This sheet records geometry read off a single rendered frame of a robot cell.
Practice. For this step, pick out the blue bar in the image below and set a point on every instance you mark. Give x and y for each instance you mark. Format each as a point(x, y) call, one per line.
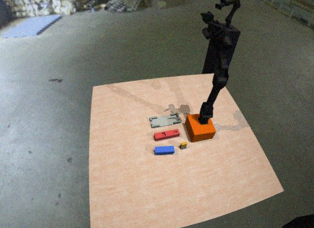
point(164, 149)

